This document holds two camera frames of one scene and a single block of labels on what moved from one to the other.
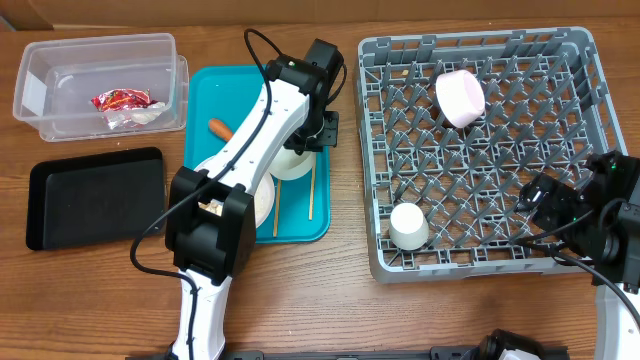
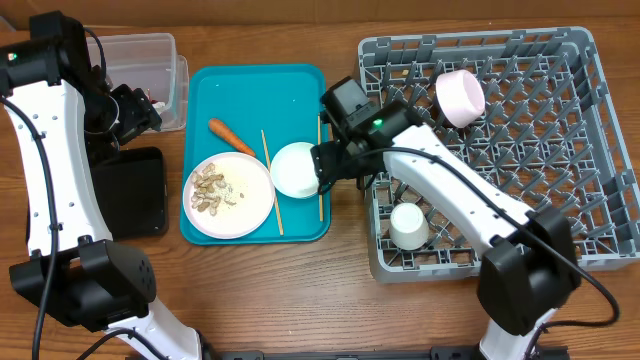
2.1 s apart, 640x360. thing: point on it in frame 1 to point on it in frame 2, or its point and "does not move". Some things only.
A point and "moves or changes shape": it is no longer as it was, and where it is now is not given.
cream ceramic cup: [407, 226] does not move
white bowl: [287, 164] moves or changes shape
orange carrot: [220, 129] does not move
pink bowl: [460, 97] does not move
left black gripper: [327, 137] to [140, 113]
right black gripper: [557, 204] to [326, 156]
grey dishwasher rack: [456, 126] does not move
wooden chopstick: [310, 216] to [319, 143]
